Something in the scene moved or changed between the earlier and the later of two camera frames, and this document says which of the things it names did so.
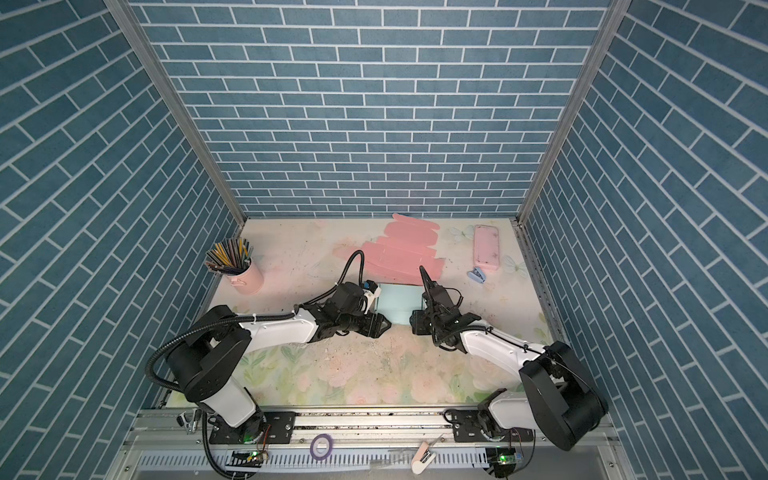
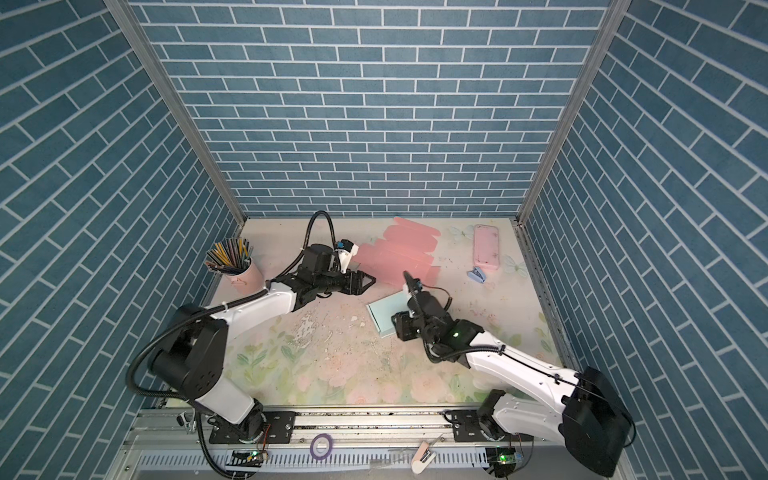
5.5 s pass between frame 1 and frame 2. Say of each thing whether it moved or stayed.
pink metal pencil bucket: stayed
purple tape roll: stayed
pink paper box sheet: stayed
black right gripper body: moved
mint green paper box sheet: moved
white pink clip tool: stayed
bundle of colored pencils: stayed
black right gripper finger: moved
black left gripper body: moved
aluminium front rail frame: stayed
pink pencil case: stayed
